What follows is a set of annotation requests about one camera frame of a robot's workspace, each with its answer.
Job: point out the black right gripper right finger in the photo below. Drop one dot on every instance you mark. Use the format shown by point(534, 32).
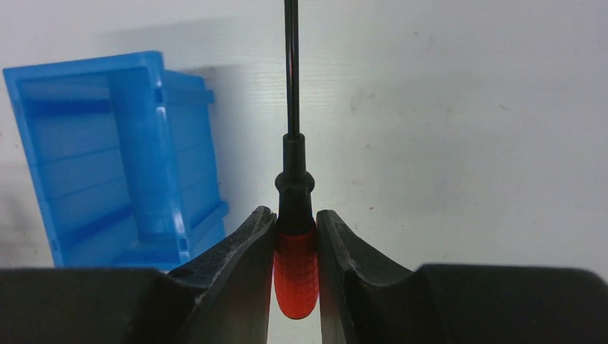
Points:
point(366, 297)

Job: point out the red black screwdriver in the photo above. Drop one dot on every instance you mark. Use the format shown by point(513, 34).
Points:
point(295, 269)

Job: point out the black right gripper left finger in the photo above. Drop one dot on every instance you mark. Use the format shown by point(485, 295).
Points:
point(232, 283)

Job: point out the blue plastic bin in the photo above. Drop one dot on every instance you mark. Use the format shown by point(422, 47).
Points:
point(122, 160)

